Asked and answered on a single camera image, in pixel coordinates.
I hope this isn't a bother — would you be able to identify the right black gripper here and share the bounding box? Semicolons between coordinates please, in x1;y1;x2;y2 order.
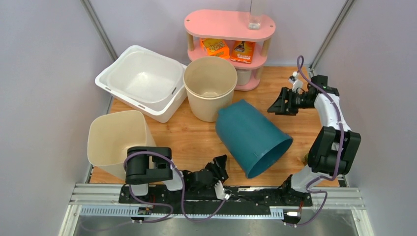
268;87;315;116

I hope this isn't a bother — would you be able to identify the teal plastic bucket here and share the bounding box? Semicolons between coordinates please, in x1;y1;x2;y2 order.
215;100;294;179

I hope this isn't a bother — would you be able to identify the beige round bucket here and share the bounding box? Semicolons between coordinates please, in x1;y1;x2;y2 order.
183;56;238;122

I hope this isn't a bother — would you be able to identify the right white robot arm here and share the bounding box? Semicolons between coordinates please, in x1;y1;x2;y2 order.
267;72;361;206

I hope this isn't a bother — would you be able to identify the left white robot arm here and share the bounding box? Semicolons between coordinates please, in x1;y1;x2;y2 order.
123;147;229;204

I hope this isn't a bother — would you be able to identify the grey cartoon cup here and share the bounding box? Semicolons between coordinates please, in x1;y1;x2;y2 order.
236;69;252;86

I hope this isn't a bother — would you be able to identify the green bottle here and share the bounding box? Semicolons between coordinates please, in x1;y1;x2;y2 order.
302;153;308;166

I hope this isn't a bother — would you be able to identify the orange snack box right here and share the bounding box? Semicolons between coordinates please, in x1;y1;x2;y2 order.
230;41;256;64

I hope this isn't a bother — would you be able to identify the orange snack box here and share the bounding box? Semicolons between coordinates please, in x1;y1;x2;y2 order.
230;41;256;64
199;38;230;59

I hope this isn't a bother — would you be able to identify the orange snack box left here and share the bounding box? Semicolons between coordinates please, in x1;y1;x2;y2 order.
199;38;230;59

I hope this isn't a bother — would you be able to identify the clear glass bottle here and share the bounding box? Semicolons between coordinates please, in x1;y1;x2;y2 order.
248;0;264;30

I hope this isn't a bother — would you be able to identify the pink three-tier shelf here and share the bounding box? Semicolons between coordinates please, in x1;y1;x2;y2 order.
184;9;276;91

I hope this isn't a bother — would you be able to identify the white square plastic bin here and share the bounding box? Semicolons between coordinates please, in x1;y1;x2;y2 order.
95;45;187;123

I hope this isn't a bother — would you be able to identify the beige square waste bin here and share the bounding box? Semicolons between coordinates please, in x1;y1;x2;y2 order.
87;110;156;179

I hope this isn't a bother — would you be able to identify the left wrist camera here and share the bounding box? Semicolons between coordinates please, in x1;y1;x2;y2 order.
214;180;231;200

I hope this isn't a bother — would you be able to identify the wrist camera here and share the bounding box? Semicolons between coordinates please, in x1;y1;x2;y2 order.
214;180;231;200
289;71;303;93

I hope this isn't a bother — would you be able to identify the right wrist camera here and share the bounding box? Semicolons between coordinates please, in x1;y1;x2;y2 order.
289;71;303;93

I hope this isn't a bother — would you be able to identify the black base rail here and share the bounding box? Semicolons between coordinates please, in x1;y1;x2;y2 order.
139;184;313;218

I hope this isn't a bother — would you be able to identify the aluminium frame rail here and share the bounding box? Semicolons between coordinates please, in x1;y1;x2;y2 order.
69;183;374;236

